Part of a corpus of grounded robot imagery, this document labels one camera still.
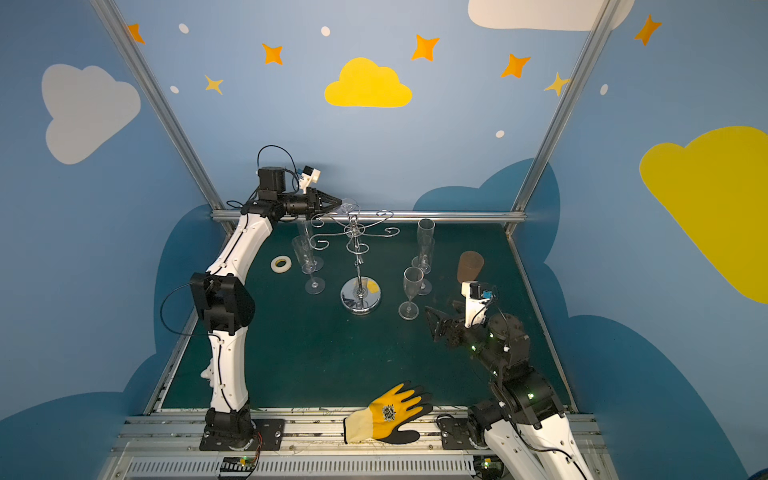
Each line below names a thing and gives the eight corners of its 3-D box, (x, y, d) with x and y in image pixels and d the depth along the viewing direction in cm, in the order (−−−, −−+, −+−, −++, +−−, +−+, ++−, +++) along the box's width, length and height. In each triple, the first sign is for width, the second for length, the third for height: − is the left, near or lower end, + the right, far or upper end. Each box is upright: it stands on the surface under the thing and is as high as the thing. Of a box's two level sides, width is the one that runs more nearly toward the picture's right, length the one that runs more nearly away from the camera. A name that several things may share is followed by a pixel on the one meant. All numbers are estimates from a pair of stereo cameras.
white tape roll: (269, 273, 110) (267, 270, 108) (274, 258, 114) (272, 255, 113) (289, 273, 110) (288, 270, 108) (293, 258, 114) (292, 255, 113)
